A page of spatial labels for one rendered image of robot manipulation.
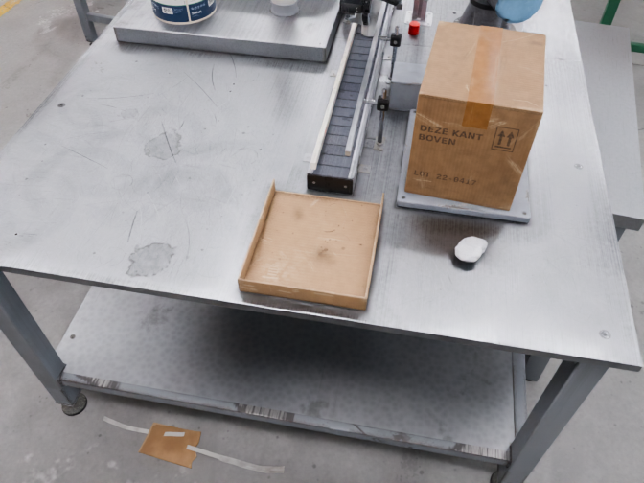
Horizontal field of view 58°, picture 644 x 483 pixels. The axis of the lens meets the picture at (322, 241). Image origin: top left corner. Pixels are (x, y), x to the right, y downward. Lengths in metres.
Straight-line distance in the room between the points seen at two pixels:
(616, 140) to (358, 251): 0.78
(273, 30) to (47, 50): 2.18
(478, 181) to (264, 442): 1.08
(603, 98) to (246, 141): 1.00
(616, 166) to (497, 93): 0.49
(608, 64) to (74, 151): 1.54
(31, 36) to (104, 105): 2.32
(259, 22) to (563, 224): 1.10
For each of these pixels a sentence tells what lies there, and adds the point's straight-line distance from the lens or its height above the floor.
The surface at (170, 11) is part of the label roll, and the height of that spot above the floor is 0.92.
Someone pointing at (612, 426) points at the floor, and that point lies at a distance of 2.16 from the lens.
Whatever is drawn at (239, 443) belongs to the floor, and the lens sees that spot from 1.95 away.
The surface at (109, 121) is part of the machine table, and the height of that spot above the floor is 0.83.
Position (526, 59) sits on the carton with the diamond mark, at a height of 1.12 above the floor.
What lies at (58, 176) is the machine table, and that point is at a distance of 1.56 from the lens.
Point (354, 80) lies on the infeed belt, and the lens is 1.66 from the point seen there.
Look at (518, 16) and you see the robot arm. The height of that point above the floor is 1.03.
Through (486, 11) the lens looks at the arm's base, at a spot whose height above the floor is 0.97.
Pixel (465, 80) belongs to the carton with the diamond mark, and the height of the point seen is 1.12.
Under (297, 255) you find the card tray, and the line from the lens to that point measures 1.24.
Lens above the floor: 1.79
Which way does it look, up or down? 49 degrees down
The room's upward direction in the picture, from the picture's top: straight up
